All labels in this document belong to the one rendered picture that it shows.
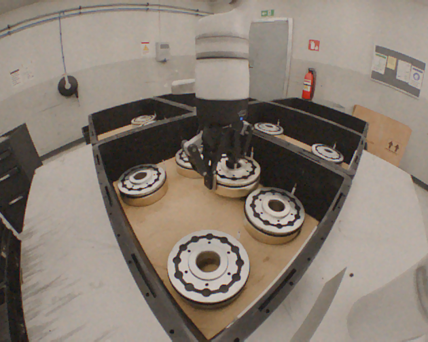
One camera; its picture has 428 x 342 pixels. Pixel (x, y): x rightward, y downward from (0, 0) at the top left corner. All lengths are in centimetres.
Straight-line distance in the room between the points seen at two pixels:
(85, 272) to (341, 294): 53
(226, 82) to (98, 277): 45
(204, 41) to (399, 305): 38
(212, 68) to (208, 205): 23
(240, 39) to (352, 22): 326
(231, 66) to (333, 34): 324
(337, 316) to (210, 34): 43
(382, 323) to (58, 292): 59
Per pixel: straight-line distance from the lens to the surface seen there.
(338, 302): 34
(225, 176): 30
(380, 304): 29
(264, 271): 26
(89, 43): 359
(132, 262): 16
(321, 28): 348
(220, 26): 22
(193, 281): 21
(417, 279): 25
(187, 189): 35
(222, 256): 22
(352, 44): 334
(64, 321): 48
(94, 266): 47
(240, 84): 22
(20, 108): 366
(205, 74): 22
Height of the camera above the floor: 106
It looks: 35 degrees down
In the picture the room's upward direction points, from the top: straight up
